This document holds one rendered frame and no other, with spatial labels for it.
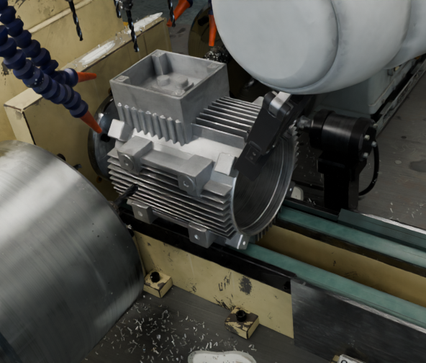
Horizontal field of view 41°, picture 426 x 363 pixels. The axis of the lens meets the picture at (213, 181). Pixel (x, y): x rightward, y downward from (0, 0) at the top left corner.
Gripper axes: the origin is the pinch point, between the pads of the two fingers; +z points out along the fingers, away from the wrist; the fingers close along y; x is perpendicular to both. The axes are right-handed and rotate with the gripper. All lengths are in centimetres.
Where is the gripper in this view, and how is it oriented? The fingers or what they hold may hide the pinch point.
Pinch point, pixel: (257, 153)
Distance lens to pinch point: 65.7
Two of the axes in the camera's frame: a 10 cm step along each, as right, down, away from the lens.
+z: -3.1, 5.5, 7.8
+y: -5.5, 5.6, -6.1
